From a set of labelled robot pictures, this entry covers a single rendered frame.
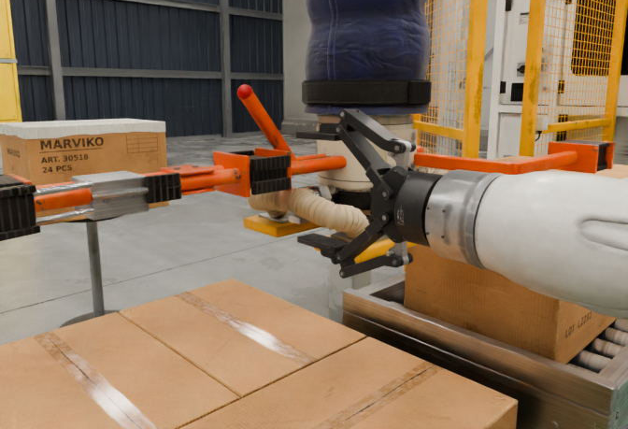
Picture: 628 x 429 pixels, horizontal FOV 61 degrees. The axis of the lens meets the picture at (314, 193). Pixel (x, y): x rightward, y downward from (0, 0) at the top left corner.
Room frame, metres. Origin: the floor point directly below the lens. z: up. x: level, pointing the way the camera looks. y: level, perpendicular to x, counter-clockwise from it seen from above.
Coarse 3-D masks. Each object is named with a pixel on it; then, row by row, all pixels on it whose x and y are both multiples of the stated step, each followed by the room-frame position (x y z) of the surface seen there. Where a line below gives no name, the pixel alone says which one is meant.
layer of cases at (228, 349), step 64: (128, 320) 1.37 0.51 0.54; (192, 320) 1.36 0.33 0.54; (256, 320) 1.36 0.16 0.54; (320, 320) 1.36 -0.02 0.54; (0, 384) 1.03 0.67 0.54; (64, 384) 1.03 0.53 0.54; (128, 384) 1.03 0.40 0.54; (192, 384) 1.03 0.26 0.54; (256, 384) 1.03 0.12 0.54; (320, 384) 1.03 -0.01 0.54; (384, 384) 1.03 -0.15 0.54; (448, 384) 1.03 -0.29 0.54
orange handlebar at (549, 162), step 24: (168, 168) 0.71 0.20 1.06; (192, 168) 0.71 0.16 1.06; (216, 168) 0.75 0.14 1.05; (312, 168) 0.82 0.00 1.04; (336, 168) 0.87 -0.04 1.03; (456, 168) 0.85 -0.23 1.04; (480, 168) 0.82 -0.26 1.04; (504, 168) 0.79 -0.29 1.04; (528, 168) 0.80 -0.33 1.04; (552, 168) 0.86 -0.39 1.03; (72, 192) 0.58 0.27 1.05; (192, 192) 0.68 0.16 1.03
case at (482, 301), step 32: (512, 160) 1.63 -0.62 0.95; (416, 256) 1.32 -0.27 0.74; (416, 288) 1.31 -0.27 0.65; (448, 288) 1.24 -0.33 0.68; (480, 288) 1.18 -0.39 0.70; (512, 288) 1.13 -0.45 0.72; (448, 320) 1.24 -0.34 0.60; (480, 320) 1.18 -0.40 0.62; (512, 320) 1.12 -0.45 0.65; (544, 320) 1.07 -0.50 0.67; (576, 320) 1.13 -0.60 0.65; (608, 320) 1.30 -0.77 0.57; (544, 352) 1.07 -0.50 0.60; (576, 352) 1.14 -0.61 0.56
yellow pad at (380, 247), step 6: (372, 216) 0.83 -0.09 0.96; (336, 234) 0.81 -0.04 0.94; (342, 234) 0.81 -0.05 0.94; (348, 240) 0.78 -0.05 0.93; (378, 240) 0.78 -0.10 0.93; (384, 240) 0.79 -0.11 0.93; (390, 240) 0.79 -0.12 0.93; (372, 246) 0.76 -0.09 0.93; (378, 246) 0.76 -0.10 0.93; (384, 246) 0.77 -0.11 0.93; (390, 246) 0.78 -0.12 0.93; (408, 246) 0.81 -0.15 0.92; (366, 252) 0.74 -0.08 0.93; (372, 252) 0.75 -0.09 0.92; (378, 252) 0.76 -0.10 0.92; (384, 252) 0.77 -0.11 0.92; (360, 258) 0.73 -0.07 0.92; (366, 258) 0.74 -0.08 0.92
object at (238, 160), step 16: (224, 160) 0.76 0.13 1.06; (240, 160) 0.73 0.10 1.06; (256, 160) 0.73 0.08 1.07; (272, 160) 0.75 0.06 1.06; (288, 160) 0.77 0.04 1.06; (256, 176) 0.74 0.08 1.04; (272, 176) 0.76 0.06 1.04; (288, 176) 0.78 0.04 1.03; (224, 192) 0.76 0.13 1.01; (240, 192) 0.73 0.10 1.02; (256, 192) 0.73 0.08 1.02; (272, 192) 0.75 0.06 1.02
